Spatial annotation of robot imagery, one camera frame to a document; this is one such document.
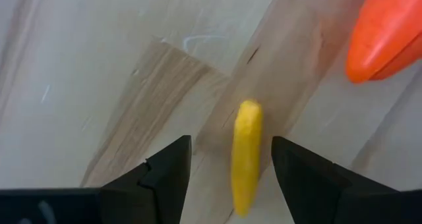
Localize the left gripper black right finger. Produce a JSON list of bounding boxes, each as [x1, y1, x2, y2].
[[271, 136, 422, 224]]

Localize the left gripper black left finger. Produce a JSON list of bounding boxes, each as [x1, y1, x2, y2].
[[0, 134, 193, 224]]

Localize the small yellow toy banana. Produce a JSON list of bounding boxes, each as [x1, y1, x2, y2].
[[230, 99, 264, 219]]

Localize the orange toy carrot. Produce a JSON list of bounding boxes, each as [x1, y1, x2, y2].
[[344, 0, 422, 84]]

